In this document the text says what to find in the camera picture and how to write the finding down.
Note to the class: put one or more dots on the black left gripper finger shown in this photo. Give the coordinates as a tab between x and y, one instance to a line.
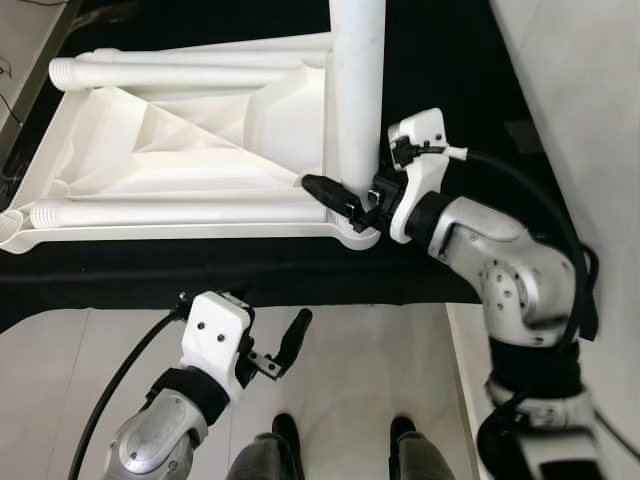
295	340

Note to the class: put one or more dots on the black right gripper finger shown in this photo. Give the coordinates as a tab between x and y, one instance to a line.
325	190

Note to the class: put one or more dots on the white plastic table leg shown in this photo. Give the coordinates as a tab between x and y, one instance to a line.
180	72
358	90
180	212
250	45

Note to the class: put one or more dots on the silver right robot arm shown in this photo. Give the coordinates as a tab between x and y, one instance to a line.
510	280

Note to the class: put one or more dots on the white plastic table top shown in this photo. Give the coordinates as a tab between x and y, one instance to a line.
180	150

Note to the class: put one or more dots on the black tablecloth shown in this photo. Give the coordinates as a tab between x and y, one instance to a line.
440	60

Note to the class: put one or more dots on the grey tape piece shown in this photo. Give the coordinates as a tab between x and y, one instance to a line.
525	135

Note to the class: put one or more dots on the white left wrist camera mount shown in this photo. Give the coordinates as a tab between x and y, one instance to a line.
215	335

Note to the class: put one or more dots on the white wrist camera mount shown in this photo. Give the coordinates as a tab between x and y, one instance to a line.
215	335
425	130

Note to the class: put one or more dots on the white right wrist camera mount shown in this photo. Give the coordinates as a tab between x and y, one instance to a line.
425	130

